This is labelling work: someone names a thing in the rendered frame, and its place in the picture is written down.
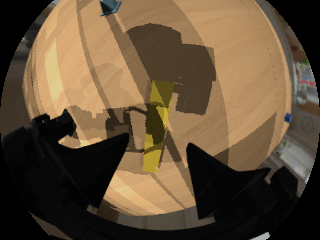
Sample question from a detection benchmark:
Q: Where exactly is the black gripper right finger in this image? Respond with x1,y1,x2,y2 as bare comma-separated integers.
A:
185,143,272,220

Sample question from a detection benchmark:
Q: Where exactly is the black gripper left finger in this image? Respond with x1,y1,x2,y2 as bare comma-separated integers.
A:
37,132,129,209

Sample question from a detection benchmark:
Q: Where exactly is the yellow bar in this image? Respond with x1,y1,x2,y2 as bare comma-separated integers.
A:
143,80,173,173

